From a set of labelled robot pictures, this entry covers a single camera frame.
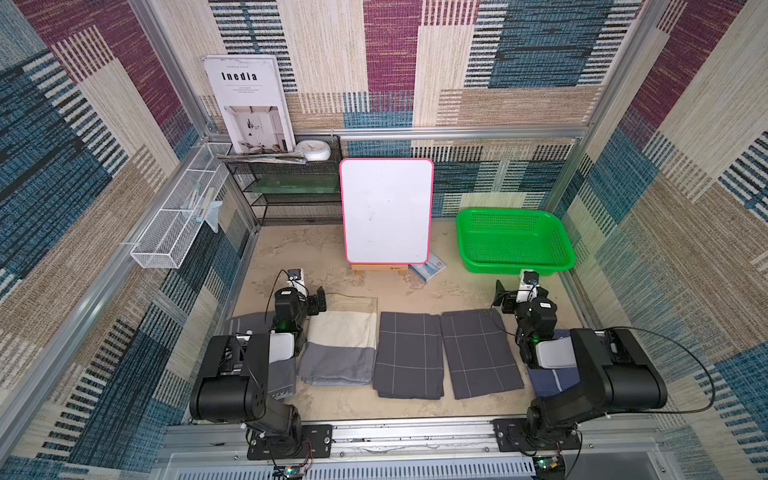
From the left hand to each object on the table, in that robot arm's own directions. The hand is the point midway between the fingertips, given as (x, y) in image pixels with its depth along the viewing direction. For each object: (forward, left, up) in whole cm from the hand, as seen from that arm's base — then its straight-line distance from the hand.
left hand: (305, 287), depth 94 cm
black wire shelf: (+38, +10, +6) cm, 40 cm away
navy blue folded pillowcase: (-31, -60, +15) cm, 70 cm away
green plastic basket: (+24, -71, -7) cm, 75 cm away
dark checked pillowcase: (-21, -31, -6) cm, 38 cm away
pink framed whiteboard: (+17, -26, +16) cm, 35 cm away
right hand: (-1, -65, +4) cm, 65 cm away
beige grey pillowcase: (-17, -12, -6) cm, 21 cm away
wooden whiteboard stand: (+10, -16, -4) cm, 19 cm away
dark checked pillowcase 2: (-20, -51, -6) cm, 55 cm away
